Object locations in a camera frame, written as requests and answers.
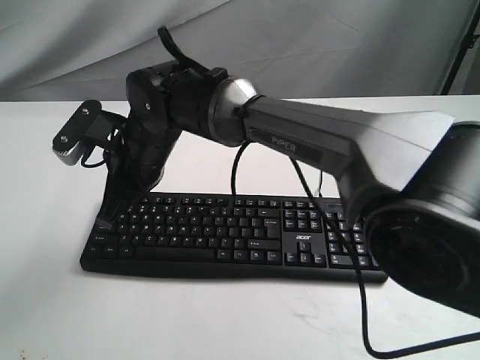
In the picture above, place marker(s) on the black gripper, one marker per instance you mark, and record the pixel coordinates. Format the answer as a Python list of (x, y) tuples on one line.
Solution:
[(134, 169)]

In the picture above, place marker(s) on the grey black piper robot arm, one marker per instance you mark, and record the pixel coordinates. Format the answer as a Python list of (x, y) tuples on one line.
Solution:
[(412, 176)]

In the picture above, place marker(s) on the black acer keyboard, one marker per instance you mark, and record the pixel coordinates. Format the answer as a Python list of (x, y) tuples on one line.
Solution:
[(218, 236)]

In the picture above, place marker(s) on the grey backdrop cloth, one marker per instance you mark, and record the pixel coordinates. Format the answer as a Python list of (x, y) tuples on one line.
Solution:
[(76, 50)]

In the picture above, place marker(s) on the black tripod stand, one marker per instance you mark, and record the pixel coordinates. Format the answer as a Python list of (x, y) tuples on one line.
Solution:
[(468, 41)]

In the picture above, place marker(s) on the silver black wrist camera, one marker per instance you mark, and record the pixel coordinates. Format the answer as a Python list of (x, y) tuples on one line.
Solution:
[(90, 126)]

